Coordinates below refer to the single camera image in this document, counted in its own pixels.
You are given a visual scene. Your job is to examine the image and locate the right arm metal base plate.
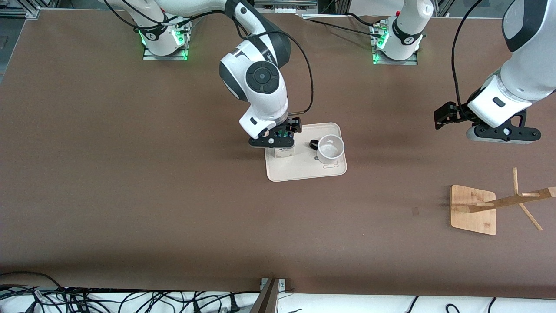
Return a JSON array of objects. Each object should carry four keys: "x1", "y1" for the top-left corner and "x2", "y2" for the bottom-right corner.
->
[{"x1": 142, "y1": 43, "x2": 188, "y2": 61}]

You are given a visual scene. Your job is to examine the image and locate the black cable with plug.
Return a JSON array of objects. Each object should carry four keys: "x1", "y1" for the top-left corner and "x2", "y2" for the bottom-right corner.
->
[{"x1": 191, "y1": 291, "x2": 242, "y2": 313}]

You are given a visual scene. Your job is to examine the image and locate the black cable large loop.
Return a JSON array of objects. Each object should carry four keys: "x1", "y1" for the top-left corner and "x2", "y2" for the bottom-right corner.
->
[{"x1": 0, "y1": 272, "x2": 66, "y2": 313}]

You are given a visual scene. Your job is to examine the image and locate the aluminium camera post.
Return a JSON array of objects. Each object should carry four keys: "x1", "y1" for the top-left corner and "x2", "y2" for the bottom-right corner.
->
[{"x1": 250, "y1": 277, "x2": 287, "y2": 313}]

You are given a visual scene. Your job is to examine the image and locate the white mug black handle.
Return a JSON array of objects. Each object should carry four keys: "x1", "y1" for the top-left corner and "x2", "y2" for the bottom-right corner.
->
[{"x1": 309, "y1": 134, "x2": 345, "y2": 165}]

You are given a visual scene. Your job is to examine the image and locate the black cable on table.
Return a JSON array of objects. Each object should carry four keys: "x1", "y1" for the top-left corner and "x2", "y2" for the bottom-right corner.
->
[{"x1": 300, "y1": 15, "x2": 385, "y2": 40}]

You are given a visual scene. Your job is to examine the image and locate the aluminium frame rail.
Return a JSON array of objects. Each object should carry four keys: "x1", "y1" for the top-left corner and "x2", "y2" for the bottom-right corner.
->
[{"x1": 0, "y1": 0, "x2": 42, "y2": 20}]

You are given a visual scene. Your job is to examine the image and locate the black cables at base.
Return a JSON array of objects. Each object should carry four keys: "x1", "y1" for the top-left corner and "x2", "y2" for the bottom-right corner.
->
[{"x1": 176, "y1": 0, "x2": 226, "y2": 33}]

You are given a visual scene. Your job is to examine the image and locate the cream rabbit print tray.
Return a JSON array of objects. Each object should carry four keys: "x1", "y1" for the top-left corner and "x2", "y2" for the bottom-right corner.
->
[{"x1": 264, "y1": 122, "x2": 348, "y2": 182}]

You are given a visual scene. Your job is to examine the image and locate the wooden cup rack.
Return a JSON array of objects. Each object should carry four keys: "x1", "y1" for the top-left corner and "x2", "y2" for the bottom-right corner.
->
[{"x1": 450, "y1": 167, "x2": 556, "y2": 236}]

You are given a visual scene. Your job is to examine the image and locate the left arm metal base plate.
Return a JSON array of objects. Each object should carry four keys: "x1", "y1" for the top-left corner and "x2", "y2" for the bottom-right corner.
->
[{"x1": 373, "y1": 51, "x2": 418, "y2": 66}]

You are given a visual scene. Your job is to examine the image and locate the grey socket strip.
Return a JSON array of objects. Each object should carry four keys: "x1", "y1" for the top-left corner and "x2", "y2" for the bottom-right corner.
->
[{"x1": 254, "y1": 0, "x2": 318, "y2": 14}]

